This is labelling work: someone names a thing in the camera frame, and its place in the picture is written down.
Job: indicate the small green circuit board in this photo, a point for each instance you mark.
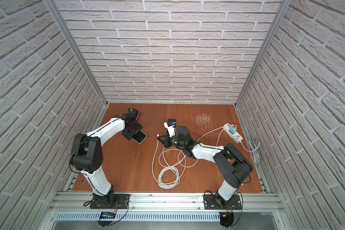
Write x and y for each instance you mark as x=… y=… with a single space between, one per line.
x=108 y=215

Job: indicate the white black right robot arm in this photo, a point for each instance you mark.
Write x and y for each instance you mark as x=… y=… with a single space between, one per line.
x=234 y=167

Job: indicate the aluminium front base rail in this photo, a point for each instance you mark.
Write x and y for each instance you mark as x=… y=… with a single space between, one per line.
x=166 y=207

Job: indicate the teal charger plug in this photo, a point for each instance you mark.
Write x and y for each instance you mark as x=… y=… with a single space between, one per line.
x=232 y=130

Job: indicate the aluminium frame rail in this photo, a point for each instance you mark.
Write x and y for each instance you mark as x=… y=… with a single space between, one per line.
x=55 y=12
x=266 y=43

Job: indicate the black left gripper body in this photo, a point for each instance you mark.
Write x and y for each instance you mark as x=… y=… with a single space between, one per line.
x=131 y=133

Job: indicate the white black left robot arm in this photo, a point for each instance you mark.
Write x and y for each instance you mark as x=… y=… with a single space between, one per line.
x=87 y=155

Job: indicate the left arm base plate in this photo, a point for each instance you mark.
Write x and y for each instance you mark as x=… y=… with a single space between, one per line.
x=112 y=201

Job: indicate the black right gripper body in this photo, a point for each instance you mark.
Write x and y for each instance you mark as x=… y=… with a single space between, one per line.
x=169 y=143

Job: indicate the aluminium frame rail right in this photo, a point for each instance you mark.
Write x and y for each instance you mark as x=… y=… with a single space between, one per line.
x=266 y=43

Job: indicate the aluminium frame rail left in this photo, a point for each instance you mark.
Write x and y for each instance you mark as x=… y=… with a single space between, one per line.
x=55 y=12

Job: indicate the white power strip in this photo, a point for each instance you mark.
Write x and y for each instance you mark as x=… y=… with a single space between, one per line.
x=236 y=137

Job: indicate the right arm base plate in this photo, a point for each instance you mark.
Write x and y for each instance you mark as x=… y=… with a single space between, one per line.
x=216 y=202

